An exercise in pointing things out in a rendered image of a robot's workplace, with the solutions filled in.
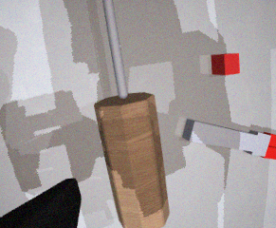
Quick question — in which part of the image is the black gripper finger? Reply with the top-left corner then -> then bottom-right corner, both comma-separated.
0,179 -> 82,228

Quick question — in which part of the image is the red cube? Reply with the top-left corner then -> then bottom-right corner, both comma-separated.
211,53 -> 240,76

